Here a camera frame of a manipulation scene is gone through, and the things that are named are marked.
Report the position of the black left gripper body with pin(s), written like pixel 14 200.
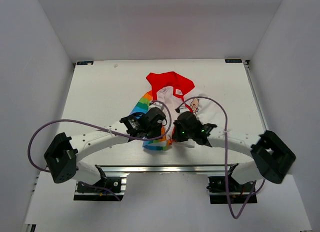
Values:
pixel 153 132

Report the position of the blue label sticker left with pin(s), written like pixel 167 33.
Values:
pixel 84 63

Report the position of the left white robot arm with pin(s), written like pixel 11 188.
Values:
pixel 64 156

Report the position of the aluminium table front rail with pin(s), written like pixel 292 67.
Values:
pixel 162 169

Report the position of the blue label sticker right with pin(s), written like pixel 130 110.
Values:
pixel 233 60

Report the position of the colourful red white kids jacket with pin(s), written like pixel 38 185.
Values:
pixel 174 89

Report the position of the blue label sticker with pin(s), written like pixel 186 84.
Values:
pixel 84 63
pixel 233 60

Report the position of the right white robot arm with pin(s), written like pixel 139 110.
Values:
pixel 239 142

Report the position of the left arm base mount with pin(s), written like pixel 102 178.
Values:
pixel 108 188

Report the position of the aluminium table right rail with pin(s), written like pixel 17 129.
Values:
pixel 260 111

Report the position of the aluminium table rail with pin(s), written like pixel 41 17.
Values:
pixel 162 169
pixel 260 111

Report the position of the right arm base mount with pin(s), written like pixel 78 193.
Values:
pixel 216 187

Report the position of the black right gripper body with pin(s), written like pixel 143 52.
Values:
pixel 181 135

